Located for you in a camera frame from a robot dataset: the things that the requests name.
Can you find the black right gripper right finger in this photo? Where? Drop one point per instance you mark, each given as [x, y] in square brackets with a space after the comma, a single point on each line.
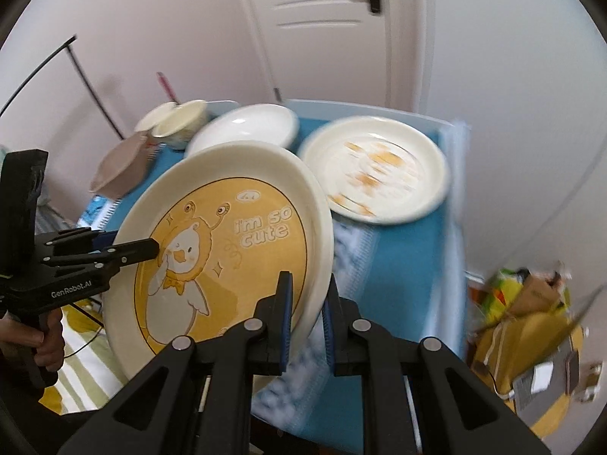
[355, 345]

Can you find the pink handled mop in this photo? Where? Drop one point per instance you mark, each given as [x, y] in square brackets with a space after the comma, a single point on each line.
[167, 87]

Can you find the person's left hand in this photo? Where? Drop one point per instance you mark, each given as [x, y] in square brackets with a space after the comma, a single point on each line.
[49, 345]

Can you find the small white bowl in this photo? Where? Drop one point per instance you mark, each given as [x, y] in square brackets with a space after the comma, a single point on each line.
[153, 117]

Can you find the yellow bag with clutter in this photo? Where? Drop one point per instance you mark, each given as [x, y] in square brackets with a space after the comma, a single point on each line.
[527, 348]

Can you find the beige plastic handled bowl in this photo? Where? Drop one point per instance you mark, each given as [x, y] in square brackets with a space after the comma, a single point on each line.
[123, 168]

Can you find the striped green white cloth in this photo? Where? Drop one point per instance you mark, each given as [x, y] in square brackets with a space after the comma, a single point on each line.
[91, 374]

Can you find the white door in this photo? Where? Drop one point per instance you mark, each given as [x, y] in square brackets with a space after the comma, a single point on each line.
[336, 50]

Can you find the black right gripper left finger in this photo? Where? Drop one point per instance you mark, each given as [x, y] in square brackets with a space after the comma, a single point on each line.
[259, 345]

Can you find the yellow duck cartoon plate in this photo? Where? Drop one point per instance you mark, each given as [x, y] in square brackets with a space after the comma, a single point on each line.
[228, 221]

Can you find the plain white deep plate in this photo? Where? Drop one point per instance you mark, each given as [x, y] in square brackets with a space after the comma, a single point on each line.
[268, 123]

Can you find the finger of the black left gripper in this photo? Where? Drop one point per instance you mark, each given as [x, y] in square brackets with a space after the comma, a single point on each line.
[127, 253]
[80, 239]

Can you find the cream ceramic bowl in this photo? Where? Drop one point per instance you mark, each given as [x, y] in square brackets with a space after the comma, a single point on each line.
[181, 125]

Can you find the white plate orange pattern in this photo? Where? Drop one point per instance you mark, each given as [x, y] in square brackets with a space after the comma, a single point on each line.
[377, 170]

